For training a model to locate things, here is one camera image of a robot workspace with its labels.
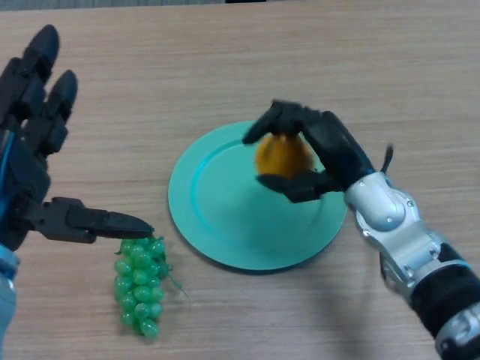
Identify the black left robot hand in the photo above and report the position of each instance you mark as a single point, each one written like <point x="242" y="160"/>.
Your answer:
<point x="22" y="168"/>

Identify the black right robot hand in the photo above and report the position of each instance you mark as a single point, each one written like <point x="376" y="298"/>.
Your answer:
<point x="337" y="150"/>

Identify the yellow pear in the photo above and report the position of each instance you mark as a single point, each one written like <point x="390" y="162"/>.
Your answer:
<point x="281" y="157"/>

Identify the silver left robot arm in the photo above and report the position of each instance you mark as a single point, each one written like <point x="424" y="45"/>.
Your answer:
<point x="6" y="292"/>

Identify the green round plate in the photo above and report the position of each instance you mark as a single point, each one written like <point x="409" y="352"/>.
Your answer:
<point x="225" y="213"/>

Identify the green grape bunch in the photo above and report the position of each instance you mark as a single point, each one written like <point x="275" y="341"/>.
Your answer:
<point x="140" y="285"/>

